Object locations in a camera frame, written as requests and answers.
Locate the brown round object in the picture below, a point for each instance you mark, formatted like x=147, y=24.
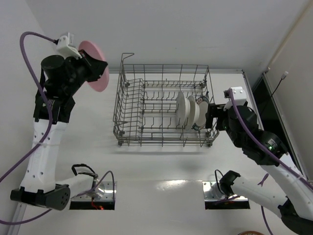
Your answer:
x=250, y=233

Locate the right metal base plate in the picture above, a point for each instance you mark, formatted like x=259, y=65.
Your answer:
x=212, y=194

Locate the pink round plate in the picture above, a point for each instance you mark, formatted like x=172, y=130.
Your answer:
x=98, y=77

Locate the beige wall conduit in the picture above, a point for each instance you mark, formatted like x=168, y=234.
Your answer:
x=289, y=34

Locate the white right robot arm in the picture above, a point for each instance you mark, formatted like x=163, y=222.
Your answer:
x=294, y=206

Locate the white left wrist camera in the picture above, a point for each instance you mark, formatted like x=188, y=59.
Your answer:
x=65, y=46

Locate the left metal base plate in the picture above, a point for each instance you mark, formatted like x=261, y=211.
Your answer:
x=106, y=191

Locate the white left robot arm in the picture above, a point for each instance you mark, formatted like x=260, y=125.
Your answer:
x=39, y=187

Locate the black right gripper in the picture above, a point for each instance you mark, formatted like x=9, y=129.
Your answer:
x=218, y=115

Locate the grey wire dish rack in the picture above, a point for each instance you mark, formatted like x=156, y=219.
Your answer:
x=146, y=106

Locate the white deep plate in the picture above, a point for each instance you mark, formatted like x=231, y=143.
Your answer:
x=193, y=114
x=182, y=110

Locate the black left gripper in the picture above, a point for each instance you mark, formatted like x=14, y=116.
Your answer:
x=88, y=66

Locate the metal base plate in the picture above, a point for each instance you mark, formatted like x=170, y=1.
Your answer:
x=212, y=194
x=106, y=191

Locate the green rimmed printed plate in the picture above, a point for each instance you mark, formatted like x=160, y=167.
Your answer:
x=203, y=112

